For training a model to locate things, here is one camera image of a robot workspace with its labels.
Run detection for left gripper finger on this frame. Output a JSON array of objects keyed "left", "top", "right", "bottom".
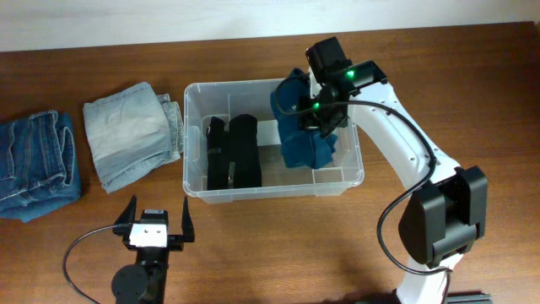
[
  {"left": 112, "top": 195, "right": 137, "bottom": 235},
  {"left": 181, "top": 196, "right": 195, "bottom": 243}
]

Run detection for blue garment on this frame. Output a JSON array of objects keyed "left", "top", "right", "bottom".
[{"left": 270, "top": 68, "right": 338, "bottom": 169}]

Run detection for light blue jeans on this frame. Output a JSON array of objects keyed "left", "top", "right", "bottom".
[{"left": 83, "top": 82, "right": 183, "bottom": 193}]

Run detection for black garment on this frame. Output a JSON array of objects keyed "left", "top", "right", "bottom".
[{"left": 206, "top": 114, "right": 262, "bottom": 190}]

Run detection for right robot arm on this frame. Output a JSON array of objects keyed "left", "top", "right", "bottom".
[{"left": 300, "top": 37, "right": 493, "bottom": 304}]

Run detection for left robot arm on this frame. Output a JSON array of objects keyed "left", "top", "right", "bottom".
[{"left": 111, "top": 197, "right": 195, "bottom": 304}]

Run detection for white label in box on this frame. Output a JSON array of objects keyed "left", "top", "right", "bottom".
[{"left": 256, "top": 120, "right": 281, "bottom": 146}]

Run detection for dark blue folded jeans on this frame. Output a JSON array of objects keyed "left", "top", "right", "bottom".
[{"left": 1, "top": 110, "right": 81, "bottom": 223}]

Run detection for clear plastic storage box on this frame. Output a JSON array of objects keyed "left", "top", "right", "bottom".
[{"left": 182, "top": 79, "right": 365, "bottom": 204}]

